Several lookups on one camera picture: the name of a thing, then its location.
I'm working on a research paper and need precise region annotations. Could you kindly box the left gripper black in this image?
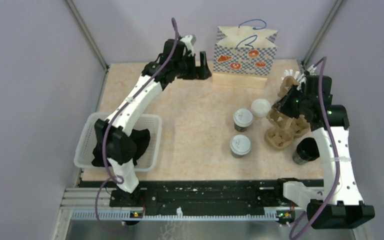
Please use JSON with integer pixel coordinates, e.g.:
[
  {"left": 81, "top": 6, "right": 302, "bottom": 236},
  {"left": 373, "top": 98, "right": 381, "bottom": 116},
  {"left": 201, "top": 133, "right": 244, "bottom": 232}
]
[{"left": 173, "top": 51, "right": 212, "bottom": 81}]

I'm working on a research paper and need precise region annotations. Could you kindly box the white cup lid stack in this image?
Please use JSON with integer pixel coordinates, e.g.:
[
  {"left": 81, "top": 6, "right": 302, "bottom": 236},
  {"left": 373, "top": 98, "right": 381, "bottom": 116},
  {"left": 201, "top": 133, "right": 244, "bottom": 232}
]
[{"left": 250, "top": 98, "right": 272, "bottom": 118}]

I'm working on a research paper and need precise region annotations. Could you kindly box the brown pulp carrier top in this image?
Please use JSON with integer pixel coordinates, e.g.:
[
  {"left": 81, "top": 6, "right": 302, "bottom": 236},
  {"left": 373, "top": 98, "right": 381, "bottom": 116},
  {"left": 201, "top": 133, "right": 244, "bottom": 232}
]
[{"left": 266, "top": 75, "right": 300, "bottom": 130}]

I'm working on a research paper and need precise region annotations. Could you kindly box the paper bag blue checkered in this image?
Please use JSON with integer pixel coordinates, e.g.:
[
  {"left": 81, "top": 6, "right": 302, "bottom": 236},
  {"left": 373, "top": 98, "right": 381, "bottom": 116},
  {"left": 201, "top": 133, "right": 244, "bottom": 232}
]
[{"left": 212, "top": 19, "right": 278, "bottom": 90}]

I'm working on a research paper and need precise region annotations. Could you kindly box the stack of dark cups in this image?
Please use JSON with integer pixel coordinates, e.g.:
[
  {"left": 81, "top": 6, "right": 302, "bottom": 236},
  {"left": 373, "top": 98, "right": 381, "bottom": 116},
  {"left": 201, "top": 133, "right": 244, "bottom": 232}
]
[{"left": 292, "top": 137, "right": 320, "bottom": 165}]

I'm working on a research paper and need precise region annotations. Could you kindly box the dark coffee cup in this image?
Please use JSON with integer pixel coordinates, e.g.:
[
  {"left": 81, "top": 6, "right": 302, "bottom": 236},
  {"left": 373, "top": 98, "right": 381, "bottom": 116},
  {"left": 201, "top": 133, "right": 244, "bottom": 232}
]
[
  {"left": 234, "top": 121, "right": 252, "bottom": 132},
  {"left": 230, "top": 148, "right": 251, "bottom": 159}
]

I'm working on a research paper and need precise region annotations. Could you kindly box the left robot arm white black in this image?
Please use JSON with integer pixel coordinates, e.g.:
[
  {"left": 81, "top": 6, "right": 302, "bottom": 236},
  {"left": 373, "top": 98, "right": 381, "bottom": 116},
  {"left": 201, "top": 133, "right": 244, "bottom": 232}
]
[{"left": 93, "top": 34, "right": 212, "bottom": 207}]

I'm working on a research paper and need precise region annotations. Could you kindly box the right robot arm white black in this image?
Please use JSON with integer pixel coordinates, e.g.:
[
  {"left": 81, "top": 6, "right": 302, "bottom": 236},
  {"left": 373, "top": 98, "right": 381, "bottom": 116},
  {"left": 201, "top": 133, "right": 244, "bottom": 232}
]
[{"left": 272, "top": 75, "right": 375, "bottom": 229}]

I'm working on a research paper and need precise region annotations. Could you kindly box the brown pulp cup carrier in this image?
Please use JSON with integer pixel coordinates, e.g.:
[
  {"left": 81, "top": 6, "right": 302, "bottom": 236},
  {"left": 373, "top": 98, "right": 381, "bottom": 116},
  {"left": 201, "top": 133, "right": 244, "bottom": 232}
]
[{"left": 264, "top": 117, "right": 310, "bottom": 151}]

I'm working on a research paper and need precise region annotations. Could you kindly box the black cloth in basket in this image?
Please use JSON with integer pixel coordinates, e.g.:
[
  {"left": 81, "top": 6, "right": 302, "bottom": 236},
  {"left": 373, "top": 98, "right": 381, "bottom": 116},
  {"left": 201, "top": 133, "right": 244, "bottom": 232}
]
[{"left": 91, "top": 127, "right": 151, "bottom": 167}]

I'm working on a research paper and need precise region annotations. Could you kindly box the white plastic basket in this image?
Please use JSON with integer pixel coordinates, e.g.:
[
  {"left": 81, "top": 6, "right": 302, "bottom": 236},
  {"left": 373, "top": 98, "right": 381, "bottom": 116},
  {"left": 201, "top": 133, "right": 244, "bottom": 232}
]
[{"left": 73, "top": 112, "right": 163, "bottom": 172}]

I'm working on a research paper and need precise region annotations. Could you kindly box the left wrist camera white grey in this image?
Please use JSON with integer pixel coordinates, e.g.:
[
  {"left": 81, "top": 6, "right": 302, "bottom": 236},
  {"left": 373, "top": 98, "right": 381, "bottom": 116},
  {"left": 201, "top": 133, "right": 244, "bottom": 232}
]
[{"left": 180, "top": 34, "right": 197, "bottom": 57}]

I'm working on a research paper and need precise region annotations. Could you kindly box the white slotted cable duct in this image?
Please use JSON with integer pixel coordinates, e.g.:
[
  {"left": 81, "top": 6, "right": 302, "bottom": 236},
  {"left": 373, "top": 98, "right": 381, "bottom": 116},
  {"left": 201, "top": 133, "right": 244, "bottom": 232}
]
[{"left": 71, "top": 207, "right": 279, "bottom": 221}]

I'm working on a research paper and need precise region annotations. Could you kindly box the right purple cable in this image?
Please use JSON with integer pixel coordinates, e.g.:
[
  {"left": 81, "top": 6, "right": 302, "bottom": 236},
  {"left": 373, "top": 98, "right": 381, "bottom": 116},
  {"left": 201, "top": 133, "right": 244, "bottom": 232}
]
[{"left": 288, "top": 56, "right": 341, "bottom": 240}]

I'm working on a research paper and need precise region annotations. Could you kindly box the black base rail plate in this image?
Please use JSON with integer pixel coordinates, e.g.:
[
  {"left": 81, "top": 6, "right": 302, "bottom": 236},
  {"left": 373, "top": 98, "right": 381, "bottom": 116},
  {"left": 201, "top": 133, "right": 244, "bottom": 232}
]
[{"left": 109, "top": 180, "right": 307, "bottom": 216}]

